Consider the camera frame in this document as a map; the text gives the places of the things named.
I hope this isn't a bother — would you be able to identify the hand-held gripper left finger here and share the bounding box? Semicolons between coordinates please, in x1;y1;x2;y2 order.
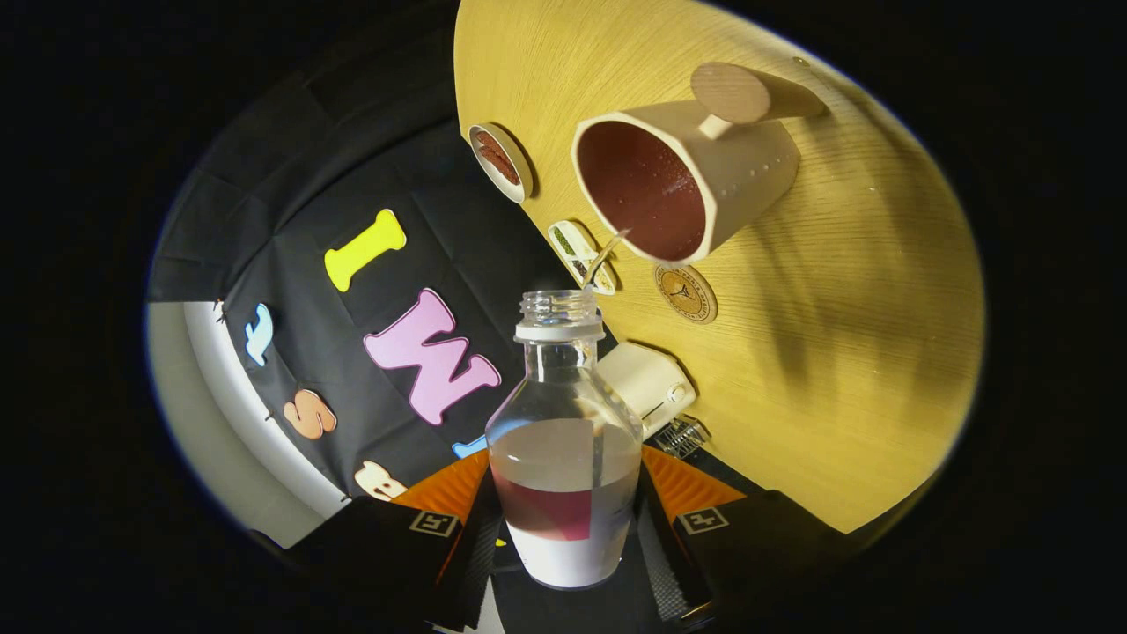
291;449;507;634

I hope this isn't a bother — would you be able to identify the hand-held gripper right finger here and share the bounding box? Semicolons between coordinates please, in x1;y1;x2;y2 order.
636;445;846;630

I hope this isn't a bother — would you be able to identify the clear juice bottle pink label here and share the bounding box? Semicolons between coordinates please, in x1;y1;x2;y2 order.
484;289;644;589

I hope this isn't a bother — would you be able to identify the round cork coaster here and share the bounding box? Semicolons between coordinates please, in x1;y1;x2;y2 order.
654;264;718;325

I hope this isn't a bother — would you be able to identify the beige cup wooden handle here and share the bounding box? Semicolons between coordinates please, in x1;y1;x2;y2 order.
571;62;829;268

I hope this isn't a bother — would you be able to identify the white toaster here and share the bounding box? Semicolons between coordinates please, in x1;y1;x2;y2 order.
597;342;696;439

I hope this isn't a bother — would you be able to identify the wooden table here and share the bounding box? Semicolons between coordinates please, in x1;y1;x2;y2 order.
453;0;985;534

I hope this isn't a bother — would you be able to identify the black backdrop cloth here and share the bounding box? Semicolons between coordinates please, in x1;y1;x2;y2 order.
148;18;767;529

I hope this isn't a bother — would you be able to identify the white divided seasoning dish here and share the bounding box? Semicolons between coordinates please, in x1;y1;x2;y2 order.
548;219;617;296

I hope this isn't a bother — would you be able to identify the white round plate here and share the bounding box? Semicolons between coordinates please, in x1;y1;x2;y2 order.
468;122;534;204

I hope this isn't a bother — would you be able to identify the wire mesh basket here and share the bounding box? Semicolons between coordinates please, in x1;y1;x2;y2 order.
653;416;711;460

